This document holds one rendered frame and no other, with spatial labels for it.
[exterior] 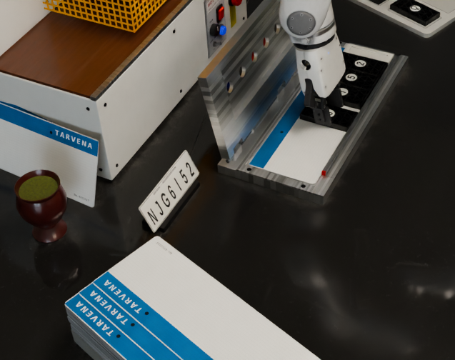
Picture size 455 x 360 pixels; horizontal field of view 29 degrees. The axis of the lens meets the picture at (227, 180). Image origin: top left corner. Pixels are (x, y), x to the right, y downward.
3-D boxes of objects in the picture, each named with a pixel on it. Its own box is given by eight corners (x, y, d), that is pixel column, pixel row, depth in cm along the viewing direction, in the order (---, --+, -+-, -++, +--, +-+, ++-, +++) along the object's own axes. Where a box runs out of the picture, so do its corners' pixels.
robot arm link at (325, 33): (321, 36, 151) (324, 51, 153) (341, 9, 157) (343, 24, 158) (277, 33, 155) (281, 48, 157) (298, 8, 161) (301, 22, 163)
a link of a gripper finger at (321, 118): (319, 103, 160) (326, 133, 164) (326, 93, 162) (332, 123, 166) (303, 102, 161) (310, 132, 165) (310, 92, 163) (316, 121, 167)
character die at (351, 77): (370, 95, 173) (370, 90, 172) (323, 83, 177) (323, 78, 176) (378, 81, 176) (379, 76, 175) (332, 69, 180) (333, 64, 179)
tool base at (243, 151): (323, 206, 155) (323, 190, 153) (218, 172, 163) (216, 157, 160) (408, 65, 183) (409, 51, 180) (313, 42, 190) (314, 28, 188)
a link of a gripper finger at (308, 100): (304, 97, 157) (314, 113, 161) (317, 60, 159) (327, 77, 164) (298, 97, 157) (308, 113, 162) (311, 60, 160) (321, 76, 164)
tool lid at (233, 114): (206, 78, 148) (196, 77, 149) (231, 166, 160) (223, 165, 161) (312, -48, 176) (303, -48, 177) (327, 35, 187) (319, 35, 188)
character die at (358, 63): (378, 81, 176) (379, 76, 175) (332, 69, 180) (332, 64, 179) (387, 67, 179) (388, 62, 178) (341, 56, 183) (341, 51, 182)
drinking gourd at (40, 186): (63, 252, 151) (51, 206, 143) (17, 245, 152) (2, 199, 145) (81, 216, 156) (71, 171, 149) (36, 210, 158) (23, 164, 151)
